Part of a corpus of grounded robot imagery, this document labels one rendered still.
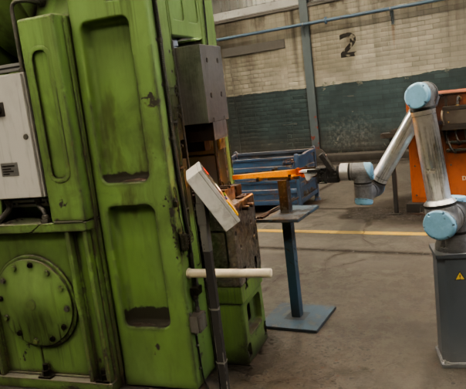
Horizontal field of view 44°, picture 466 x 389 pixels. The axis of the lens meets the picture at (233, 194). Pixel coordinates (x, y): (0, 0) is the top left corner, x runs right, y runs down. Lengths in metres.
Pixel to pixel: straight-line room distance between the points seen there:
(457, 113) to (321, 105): 5.23
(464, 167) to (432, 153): 3.61
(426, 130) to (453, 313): 0.95
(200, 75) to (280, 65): 8.46
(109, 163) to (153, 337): 0.95
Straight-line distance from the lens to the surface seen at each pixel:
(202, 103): 2.98
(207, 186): 2.42
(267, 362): 3.34
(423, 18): 10.55
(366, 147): 10.89
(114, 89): 2.98
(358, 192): 2.97
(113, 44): 2.98
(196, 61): 2.99
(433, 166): 2.81
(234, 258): 3.09
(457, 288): 3.08
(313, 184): 7.48
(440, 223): 2.82
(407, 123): 2.97
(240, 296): 3.16
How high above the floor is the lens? 1.49
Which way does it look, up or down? 10 degrees down
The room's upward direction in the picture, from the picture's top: 7 degrees counter-clockwise
